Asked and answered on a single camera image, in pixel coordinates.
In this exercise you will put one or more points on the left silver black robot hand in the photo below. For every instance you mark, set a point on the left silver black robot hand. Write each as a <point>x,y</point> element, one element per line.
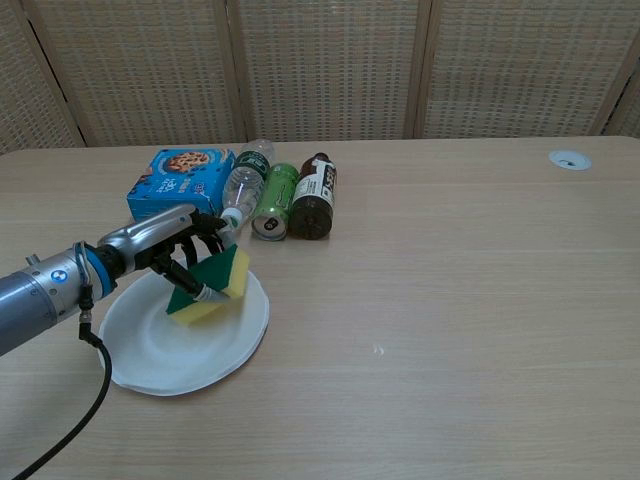
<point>150,235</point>

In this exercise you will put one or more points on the green and yellow sponge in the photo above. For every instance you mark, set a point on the green and yellow sponge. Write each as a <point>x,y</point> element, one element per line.
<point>237,272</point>

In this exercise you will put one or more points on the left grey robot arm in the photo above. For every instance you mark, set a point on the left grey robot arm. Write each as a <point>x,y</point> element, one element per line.
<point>35,300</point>

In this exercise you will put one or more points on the white round plate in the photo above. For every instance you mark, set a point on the white round plate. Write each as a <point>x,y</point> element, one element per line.
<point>175,355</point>

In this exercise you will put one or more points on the blue cookie box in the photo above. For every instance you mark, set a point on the blue cookie box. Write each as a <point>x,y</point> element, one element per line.
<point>175,185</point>

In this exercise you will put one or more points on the clear plastic water bottle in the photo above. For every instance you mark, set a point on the clear plastic water bottle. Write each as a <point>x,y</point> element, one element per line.
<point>247,182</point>

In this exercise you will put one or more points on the green drink can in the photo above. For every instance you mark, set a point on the green drink can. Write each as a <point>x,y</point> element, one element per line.
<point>277,197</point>

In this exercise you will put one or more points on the brown drink bottle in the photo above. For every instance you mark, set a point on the brown drink bottle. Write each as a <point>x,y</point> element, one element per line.
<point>312,205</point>

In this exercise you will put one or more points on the woven bamboo folding screen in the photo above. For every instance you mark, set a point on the woven bamboo folding screen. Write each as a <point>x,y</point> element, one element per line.
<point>325,65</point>

